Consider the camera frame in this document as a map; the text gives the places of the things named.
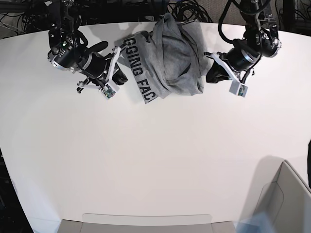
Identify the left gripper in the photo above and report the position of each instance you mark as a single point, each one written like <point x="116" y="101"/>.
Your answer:
<point x="237" y="59"/>

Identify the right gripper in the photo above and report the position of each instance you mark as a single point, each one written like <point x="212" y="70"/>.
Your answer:
<point x="97" y="66"/>

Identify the grey T-shirt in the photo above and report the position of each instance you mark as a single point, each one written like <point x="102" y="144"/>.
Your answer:
<point x="167" y="60"/>

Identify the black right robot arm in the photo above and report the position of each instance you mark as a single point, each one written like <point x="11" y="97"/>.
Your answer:
<point x="69" y="50"/>

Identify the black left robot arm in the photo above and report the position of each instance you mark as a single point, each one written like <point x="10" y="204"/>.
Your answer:
<point x="260" y="38"/>

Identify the grey plastic bin right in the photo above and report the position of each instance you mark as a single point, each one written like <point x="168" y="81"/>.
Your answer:
<point x="286" y="201"/>

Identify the grey plastic bin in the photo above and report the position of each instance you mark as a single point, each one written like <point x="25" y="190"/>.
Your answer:
<point x="99" y="223"/>
<point x="286" y="201"/>

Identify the grey plastic bin bottom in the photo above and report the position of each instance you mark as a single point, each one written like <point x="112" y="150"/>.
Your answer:
<point x="99" y="223"/>

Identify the blue translucent plastic sheet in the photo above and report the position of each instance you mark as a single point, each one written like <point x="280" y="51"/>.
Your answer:
<point x="258" y="223"/>

